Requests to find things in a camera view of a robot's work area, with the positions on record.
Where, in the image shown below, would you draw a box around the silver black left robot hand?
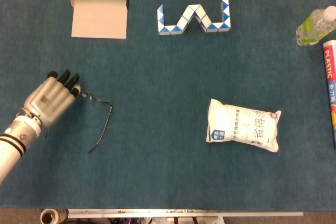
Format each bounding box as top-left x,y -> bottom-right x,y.
23,69 -> 81,128

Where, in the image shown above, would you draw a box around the thin black-framed eyeglasses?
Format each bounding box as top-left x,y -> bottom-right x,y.
45,91 -> 113,154

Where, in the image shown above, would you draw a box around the open blue cardboard box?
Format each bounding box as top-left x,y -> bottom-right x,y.
70,0 -> 130,40

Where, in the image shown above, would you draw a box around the brown tape roll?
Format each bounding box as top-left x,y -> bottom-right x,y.
39,208 -> 68,224

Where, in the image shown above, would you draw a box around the blue felt table cloth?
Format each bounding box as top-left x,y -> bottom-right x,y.
0,0 -> 336,211

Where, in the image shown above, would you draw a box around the blue white snake puzzle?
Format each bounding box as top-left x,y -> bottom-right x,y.
156,0 -> 232,36

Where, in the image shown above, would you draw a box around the white printed plastic packet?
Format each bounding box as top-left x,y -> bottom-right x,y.
206,98 -> 282,153

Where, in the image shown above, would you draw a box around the clear green label water bottle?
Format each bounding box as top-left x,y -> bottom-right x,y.
296,5 -> 336,47

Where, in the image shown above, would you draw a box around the plastic wrap roll box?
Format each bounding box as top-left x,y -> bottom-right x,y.
322,39 -> 336,152

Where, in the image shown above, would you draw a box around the aluminium table edge rail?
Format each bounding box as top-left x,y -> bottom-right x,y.
67,208 -> 304,219

